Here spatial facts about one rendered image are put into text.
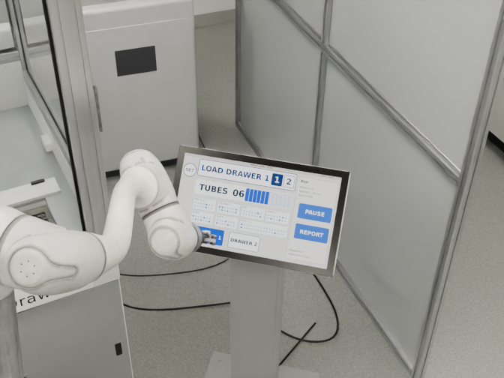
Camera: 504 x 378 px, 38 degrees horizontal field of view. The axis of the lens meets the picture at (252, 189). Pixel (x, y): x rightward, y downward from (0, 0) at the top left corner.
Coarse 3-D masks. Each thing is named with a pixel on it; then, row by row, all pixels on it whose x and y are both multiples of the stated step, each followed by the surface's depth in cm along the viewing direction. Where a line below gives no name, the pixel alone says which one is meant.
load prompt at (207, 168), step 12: (204, 168) 217; (216, 168) 217; (228, 168) 216; (240, 168) 215; (252, 168) 215; (228, 180) 216; (240, 180) 215; (252, 180) 215; (264, 180) 214; (276, 180) 213; (288, 180) 213
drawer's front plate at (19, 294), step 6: (84, 288) 223; (18, 294) 212; (24, 294) 214; (30, 294) 215; (60, 294) 220; (66, 294) 221; (18, 300) 214; (24, 300) 215; (30, 300) 216; (36, 300) 217; (42, 300) 218; (48, 300) 219; (18, 306) 215; (24, 306) 216; (30, 306) 217
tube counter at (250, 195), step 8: (232, 192) 216; (240, 192) 215; (248, 192) 215; (256, 192) 214; (264, 192) 214; (272, 192) 213; (240, 200) 215; (248, 200) 215; (256, 200) 214; (264, 200) 214; (272, 200) 213; (280, 200) 213; (288, 200) 213; (288, 208) 212
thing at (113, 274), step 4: (112, 268) 227; (116, 268) 228; (108, 272) 227; (112, 272) 228; (116, 272) 228; (104, 276) 227; (108, 276) 228; (112, 276) 229; (116, 276) 229; (96, 280) 226; (100, 280) 227; (104, 280) 228; (108, 280) 229; (96, 284) 227; (16, 312) 219
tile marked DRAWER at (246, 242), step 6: (234, 234) 215; (240, 234) 215; (246, 234) 214; (228, 240) 215; (234, 240) 215; (240, 240) 215; (246, 240) 214; (252, 240) 214; (258, 240) 214; (228, 246) 215; (234, 246) 215; (240, 246) 215; (246, 246) 214; (252, 246) 214; (258, 246) 214
